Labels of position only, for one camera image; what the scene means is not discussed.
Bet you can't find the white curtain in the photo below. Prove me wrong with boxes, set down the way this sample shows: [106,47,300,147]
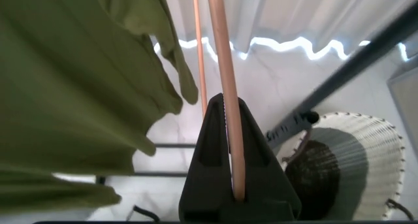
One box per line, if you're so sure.
[161,0,418,60]

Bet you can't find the white laundry basket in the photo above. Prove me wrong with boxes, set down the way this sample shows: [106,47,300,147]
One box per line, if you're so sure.
[276,111,415,222]

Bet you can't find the black clothes rack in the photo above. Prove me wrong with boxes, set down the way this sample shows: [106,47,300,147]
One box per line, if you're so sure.
[96,1,418,185]

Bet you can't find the green sleeveless shirt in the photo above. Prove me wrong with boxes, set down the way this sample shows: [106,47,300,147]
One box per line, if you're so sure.
[0,0,199,215]

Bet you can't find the pink clothes hanger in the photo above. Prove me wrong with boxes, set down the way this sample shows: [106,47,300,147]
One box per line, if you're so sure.
[191,0,246,202]

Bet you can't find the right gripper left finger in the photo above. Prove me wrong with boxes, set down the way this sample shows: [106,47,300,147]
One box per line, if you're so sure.
[178,93,238,223]

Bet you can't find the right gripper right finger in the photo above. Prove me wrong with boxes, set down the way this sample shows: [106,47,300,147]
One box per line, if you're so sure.
[237,97,302,223]

